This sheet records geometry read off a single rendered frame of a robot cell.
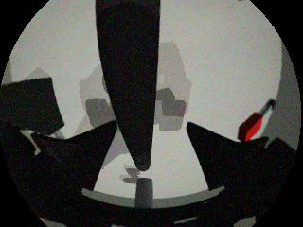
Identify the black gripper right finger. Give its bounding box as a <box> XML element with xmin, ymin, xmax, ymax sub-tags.
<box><xmin>186</xmin><ymin>121</ymin><xmax>269</xmax><ymax>190</ymax></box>

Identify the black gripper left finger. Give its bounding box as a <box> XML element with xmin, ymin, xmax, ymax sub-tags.
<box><xmin>30</xmin><ymin>120</ymin><xmax>117</xmax><ymax>192</ymax></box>

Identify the grey cylinder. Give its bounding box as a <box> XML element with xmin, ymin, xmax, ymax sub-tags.
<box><xmin>134</xmin><ymin>178</ymin><xmax>154</xmax><ymax>208</ymax></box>

